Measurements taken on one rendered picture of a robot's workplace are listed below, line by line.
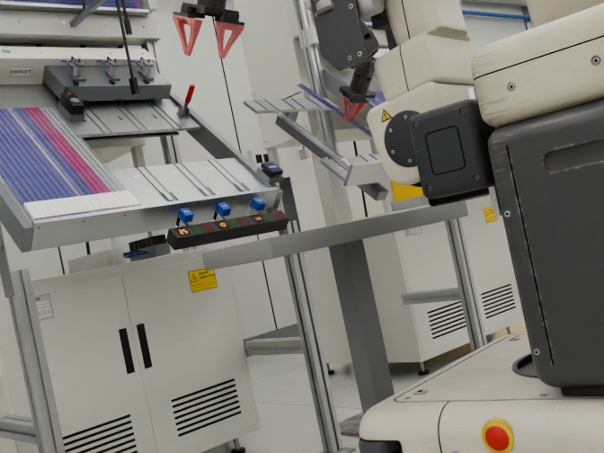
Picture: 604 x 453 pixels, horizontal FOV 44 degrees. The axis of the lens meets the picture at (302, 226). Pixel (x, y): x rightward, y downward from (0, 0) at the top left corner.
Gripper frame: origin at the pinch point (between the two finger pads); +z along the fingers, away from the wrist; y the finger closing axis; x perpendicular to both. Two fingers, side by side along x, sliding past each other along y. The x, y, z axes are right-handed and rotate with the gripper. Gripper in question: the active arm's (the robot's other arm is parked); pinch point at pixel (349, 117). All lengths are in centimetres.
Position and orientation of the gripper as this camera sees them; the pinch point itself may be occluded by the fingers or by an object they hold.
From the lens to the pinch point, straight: 231.9
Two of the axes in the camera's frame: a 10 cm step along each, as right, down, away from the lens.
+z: -2.7, 8.3, 4.9
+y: -7.6, 1.4, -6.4
